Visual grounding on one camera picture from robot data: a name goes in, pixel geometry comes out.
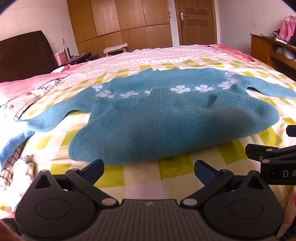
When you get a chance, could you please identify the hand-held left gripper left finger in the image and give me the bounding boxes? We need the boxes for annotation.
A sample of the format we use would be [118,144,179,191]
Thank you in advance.
[30,159,116,207]

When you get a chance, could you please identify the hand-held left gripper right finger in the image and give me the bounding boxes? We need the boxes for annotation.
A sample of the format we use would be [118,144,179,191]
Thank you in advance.
[181,160,269,207]

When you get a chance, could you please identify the teal knitted sweater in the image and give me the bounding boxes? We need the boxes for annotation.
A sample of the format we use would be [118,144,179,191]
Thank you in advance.
[17,67,296,166]

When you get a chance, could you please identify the white cloth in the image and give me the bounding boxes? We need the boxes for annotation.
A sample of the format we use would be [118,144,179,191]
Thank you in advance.
[13,155,35,197]

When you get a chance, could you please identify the white plastic bag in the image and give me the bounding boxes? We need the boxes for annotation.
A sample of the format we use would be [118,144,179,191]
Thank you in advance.
[276,46,296,61]

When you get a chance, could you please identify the plaid cloth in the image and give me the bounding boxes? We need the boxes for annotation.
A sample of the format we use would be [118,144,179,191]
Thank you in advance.
[0,141,26,190]

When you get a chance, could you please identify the blue knitted cloth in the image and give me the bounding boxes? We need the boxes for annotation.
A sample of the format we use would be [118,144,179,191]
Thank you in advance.
[0,130,34,169]

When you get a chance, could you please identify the yellow checkered bed quilt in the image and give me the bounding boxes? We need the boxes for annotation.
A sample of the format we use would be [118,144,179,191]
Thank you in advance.
[0,44,296,239]

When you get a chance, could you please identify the floral printed pillowcase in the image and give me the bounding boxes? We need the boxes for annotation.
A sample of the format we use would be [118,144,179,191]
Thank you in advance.
[0,79,63,121]

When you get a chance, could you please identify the pink floral blanket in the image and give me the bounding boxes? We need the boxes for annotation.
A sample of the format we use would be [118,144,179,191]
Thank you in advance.
[203,44,257,62]

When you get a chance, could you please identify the pink clothing pile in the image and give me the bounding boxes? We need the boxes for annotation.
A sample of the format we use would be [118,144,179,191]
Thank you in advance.
[279,16,296,44]

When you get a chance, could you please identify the pink pillow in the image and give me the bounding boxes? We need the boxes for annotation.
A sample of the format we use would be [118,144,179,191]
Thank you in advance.
[0,72,70,107]

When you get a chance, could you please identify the dark nightstand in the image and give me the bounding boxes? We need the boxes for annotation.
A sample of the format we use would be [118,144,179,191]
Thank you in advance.
[59,52,100,67]

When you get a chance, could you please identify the pink storage box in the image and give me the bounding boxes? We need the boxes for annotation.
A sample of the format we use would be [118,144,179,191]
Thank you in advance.
[54,51,68,66]

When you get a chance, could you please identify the cushioned stool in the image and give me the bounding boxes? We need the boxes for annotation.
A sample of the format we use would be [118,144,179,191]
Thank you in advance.
[103,42,129,57]

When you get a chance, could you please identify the dark wooden headboard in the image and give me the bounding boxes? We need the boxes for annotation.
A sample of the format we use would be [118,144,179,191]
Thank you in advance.
[0,30,59,82]

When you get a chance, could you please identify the wooden door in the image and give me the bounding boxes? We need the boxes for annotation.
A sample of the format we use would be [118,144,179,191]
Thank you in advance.
[174,0,217,45]

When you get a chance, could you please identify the wooden wardrobe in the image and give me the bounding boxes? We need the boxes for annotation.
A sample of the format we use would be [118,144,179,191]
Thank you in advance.
[67,0,173,57]

